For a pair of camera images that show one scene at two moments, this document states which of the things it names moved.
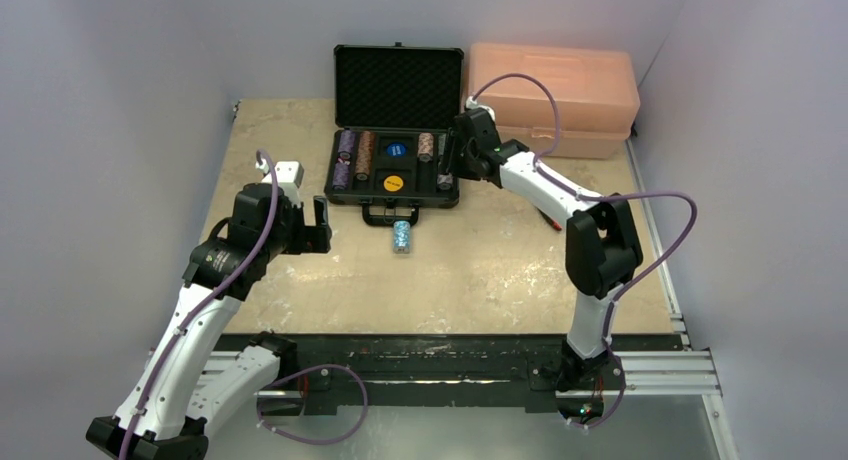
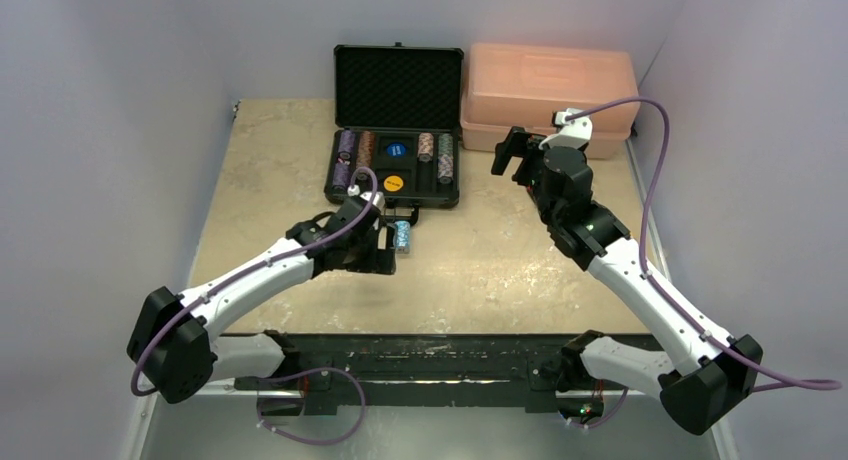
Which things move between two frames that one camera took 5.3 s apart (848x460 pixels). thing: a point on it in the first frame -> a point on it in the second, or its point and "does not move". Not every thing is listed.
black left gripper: x=309 y=238 -> x=379 y=259
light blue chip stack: x=401 y=236 does not move
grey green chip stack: x=441 y=144 does not move
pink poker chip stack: x=425 y=146 does not move
